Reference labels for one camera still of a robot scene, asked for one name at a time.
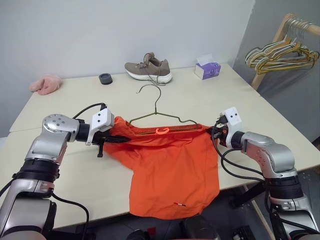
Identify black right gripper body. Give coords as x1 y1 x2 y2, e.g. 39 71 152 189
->
211 119 229 147

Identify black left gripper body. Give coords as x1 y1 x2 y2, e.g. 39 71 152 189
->
91 128 115 158

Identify olive wire hanger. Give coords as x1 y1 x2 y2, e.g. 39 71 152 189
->
127 83 204 137

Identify orange t-shirt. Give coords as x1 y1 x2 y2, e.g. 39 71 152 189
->
103 116 221 221

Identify purple tissue box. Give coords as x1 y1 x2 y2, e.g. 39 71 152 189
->
192 53 222 81

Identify black round puck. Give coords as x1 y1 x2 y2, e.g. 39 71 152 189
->
98 72 114 86

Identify brown sneaker with white sole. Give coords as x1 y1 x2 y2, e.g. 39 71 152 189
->
124 52 174 87

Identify pink fluffy slipper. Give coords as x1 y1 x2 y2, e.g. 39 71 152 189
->
29 76 62 96

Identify bunch of hangers on rack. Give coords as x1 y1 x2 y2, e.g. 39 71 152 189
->
244 18 318 66

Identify wooden table leg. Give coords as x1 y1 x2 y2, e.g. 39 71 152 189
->
249 199 276 240

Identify dark rounded shape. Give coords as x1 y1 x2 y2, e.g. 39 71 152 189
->
180 214 219 240

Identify wooden clothes rack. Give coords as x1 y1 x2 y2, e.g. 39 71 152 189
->
250 13 320 91

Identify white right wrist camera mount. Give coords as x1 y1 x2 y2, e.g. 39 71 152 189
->
219 106 244 149

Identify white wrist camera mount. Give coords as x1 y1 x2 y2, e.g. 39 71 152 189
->
84 107 116 147
219 106 244 149

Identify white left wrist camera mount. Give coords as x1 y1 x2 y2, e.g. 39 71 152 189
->
84 107 116 147

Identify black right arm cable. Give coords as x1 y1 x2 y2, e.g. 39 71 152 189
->
210 122 266 182

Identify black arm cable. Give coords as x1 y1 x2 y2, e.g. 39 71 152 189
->
71 102 108 120
51 193 90 237
210 122 266 182

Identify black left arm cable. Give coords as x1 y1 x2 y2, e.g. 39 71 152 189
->
71 102 108 120
51 193 90 237

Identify black table leg bracket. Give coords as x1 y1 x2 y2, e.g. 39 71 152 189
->
228 184 266 209

